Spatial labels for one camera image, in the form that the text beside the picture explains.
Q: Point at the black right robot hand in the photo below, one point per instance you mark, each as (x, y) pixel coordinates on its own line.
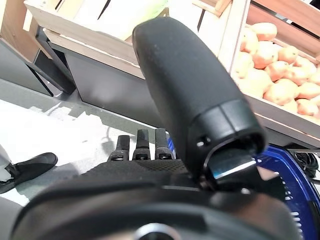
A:
(185, 82)

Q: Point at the blue plastic basket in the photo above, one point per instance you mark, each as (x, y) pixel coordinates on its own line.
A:
(303, 190)

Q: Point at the dark grey display stand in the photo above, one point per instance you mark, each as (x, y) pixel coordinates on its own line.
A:
(110, 90)

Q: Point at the pale green cabbage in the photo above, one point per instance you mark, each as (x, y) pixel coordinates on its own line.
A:
(140, 10)

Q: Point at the wooden crate with potatoes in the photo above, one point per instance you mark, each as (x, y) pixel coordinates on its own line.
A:
(282, 122)

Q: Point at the wooden crate with cabbage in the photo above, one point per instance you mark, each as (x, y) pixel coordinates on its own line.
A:
(82, 37)

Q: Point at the light wooden side panel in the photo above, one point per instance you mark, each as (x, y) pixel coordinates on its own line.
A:
(17, 27)

